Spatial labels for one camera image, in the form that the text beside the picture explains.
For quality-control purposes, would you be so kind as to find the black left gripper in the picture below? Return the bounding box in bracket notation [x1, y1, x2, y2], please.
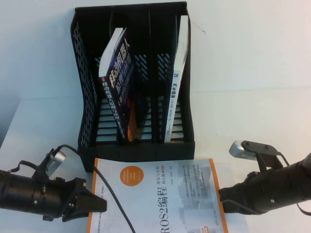
[31, 176, 108, 223]

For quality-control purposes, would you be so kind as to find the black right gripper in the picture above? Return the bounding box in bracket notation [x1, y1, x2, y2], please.
[218, 169, 289, 216]

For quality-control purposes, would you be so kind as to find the white orange ROS2 book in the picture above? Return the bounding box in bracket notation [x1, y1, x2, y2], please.
[86, 157, 229, 233]

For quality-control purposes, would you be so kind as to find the black plastic book stand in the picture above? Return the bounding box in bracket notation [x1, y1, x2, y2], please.
[69, 1, 196, 173]

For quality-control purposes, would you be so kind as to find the dark blue mobile robot book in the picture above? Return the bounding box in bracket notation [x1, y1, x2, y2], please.
[98, 27, 137, 144]

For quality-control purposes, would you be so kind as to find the white automobile suspension book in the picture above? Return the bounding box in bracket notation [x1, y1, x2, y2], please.
[164, 15, 190, 143]

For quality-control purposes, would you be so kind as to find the black left camera cable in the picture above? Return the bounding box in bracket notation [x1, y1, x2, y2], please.
[52, 144, 137, 233]

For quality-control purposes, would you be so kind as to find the black camera cable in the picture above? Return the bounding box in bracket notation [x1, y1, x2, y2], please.
[276, 150, 309, 216]
[52, 144, 137, 233]

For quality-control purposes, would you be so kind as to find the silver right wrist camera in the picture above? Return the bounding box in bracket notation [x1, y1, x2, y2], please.
[229, 140, 259, 160]

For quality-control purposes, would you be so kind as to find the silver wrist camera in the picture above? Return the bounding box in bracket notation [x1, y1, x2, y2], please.
[229, 140, 259, 160]
[52, 150, 67, 171]

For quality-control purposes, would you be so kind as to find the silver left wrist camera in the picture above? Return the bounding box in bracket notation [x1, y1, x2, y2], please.
[52, 150, 67, 171]

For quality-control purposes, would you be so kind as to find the black left camera bracket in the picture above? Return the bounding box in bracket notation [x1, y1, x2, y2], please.
[35, 147, 58, 186]

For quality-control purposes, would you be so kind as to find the black camera bracket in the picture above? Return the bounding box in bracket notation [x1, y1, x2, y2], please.
[242, 140, 290, 173]
[35, 147, 58, 186]

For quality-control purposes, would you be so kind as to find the black right camera bracket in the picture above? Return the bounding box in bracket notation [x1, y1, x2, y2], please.
[242, 140, 290, 173]

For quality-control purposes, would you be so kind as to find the black right camera cable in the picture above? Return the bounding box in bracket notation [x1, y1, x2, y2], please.
[276, 150, 309, 216]

